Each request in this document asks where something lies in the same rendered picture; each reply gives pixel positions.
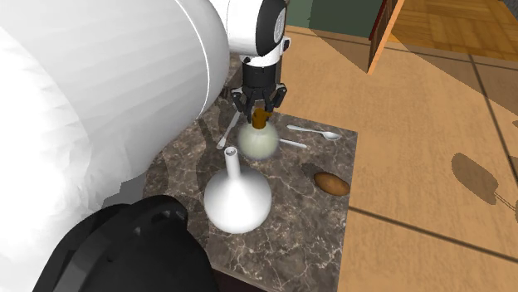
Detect brown potato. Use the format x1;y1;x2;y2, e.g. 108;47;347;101
313;172;351;197

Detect marble top table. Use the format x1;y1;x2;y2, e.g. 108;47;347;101
101;54;359;292

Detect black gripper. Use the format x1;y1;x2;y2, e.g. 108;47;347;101
231;56;288;124

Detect white long-necked vase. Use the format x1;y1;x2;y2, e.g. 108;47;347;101
203;146;273;235

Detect round pale bottle brown cork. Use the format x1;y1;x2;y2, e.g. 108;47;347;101
237;107;281;160

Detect white cutlery piece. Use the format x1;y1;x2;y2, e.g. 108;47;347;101
278;138;308;149

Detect wooden door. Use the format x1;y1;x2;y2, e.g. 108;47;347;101
366;0;406;75

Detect white spoon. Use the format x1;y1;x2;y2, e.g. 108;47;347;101
216;110;242;151
286;124;343;142

